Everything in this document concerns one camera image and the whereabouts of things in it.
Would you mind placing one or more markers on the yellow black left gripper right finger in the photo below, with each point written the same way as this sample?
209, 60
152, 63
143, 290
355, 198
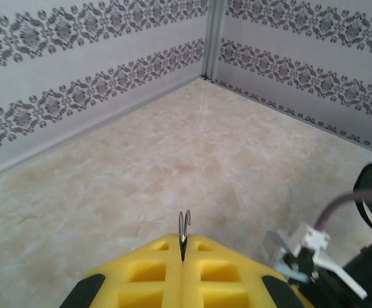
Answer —
192, 282

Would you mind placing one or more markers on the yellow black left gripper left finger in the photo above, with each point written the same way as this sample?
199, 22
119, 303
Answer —
173, 282

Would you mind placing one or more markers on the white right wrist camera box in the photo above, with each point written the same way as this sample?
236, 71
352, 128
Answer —
304, 239

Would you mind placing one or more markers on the aluminium right frame post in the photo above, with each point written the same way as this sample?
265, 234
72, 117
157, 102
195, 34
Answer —
214, 32

